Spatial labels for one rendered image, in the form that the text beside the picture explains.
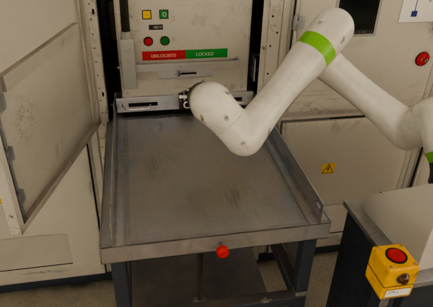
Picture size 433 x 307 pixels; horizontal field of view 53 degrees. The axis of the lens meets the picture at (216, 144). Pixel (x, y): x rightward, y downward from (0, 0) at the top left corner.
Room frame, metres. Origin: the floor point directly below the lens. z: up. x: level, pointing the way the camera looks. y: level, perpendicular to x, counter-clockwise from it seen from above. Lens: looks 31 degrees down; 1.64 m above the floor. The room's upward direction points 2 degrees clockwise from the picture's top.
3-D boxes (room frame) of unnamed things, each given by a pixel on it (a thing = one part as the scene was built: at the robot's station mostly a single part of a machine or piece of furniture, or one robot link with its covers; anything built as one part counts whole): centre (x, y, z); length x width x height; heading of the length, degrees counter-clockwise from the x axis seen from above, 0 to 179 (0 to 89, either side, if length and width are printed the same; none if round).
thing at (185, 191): (1.19, 0.05, 0.82); 0.68 x 0.62 x 0.06; 11
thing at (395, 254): (0.74, -0.43, 0.90); 0.04 x 0.04 x 0.02
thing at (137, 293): (1.19, 0.05, 0.46); 0.64 x 0.58 x 0.66; 11
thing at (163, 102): (1.58, 0.13, 0.89); 0.54 x 0.05 x 0.06; 101
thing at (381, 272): (0.74, -0.43, 0.85); 0.08 x 0.08 x 0.10; 11
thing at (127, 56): (1.45, 0.32, 1.09); 0.08 x 0.05 x 0.17; 11
